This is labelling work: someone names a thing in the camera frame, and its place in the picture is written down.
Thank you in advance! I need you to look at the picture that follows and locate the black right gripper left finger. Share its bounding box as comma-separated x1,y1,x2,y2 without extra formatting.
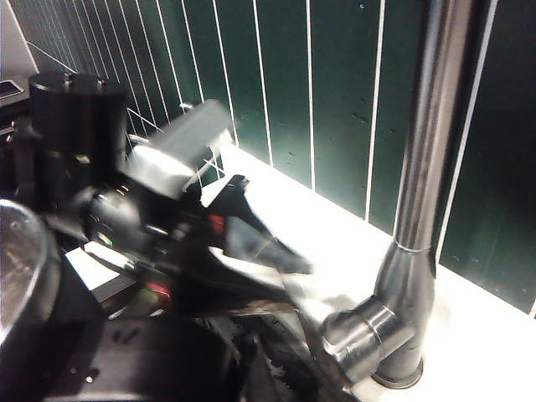
167,327,243,402

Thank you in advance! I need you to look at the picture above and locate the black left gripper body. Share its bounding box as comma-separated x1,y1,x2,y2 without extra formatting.
86,183,228,295

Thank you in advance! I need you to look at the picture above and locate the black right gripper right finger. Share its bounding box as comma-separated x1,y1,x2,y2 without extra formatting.
250,346,303,402

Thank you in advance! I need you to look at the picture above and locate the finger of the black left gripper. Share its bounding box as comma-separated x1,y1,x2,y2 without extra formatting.
188,245,349,379
199,173,314,276

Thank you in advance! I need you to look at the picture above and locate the grey faucet lever handle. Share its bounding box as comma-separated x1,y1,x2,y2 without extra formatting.
292,292,416,391

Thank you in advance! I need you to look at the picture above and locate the black steel-rimmed mug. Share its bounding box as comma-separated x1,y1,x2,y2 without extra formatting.
0,198,235,402

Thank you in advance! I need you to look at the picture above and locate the dark chrome faucet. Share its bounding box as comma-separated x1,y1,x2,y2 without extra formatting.
371,0,500,389

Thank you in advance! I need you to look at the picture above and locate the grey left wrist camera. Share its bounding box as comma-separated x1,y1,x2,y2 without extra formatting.
127,99,234,203

